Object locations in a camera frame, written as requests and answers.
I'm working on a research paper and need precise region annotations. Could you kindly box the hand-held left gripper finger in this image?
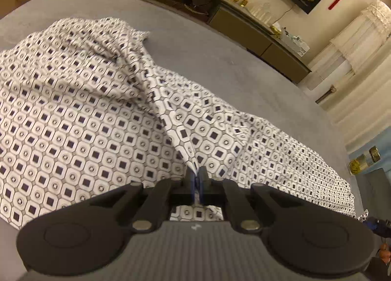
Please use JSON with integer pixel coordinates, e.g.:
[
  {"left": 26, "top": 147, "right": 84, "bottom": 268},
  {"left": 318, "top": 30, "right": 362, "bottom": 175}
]
[
  {"left": 65, "top": 173, "right": 196, "bottom": 233},
  {"left": 197, "top": 167, "right": 324, "bottom": 233}
]

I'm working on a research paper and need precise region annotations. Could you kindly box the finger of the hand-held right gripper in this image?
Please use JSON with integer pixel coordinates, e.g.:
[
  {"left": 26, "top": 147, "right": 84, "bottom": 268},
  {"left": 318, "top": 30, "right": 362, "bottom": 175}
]
[{"left": 365, "top": 216, "right": 391, "bottom": 238}]

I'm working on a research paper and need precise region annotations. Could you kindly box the black white patterned garment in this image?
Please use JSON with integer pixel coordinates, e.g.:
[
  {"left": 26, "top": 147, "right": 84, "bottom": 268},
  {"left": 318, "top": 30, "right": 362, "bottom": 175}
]
[{"left": 0, "top": 17, "right": 356, "bottom": 229}]

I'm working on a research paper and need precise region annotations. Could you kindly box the person's right hand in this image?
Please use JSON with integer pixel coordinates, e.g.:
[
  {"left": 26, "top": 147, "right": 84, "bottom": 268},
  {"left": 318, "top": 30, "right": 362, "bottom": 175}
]
[{"left": 378, "top": 243, "right": 391, "bottom": 268}]

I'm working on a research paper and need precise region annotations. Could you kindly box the glass tea bottle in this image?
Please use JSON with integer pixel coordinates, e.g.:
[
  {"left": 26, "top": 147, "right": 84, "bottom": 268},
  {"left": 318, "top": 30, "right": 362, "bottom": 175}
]
[{"left": 349, "top": 147, "right": 381, "bottom": 176}]

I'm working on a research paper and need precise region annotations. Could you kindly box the metal heating pipe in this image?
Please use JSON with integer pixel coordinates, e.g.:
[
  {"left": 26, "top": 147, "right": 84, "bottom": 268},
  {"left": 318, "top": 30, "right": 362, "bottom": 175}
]
[{"left": 315, "top": 85, "right": 338, "bottom": 104}]

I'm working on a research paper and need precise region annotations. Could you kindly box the white lace curtain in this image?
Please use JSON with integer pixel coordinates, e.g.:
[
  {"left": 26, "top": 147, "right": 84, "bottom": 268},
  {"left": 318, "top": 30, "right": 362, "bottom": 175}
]
[{"left": 308, "top": 0, "right": 391, "bottom": 147}]

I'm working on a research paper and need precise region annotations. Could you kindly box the long tv cabinet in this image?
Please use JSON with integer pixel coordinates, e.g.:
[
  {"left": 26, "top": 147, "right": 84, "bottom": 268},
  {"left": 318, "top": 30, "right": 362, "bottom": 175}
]
[{"left": 92, "top": 0, "right": 312, "bottom": 84}]

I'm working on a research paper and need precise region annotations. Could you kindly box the grey storage basket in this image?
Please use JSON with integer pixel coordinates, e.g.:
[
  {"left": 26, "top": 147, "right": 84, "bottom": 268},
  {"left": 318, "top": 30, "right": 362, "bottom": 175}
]
[{"left": 282, "top": 29, "right": 301, "bottom": 47}]

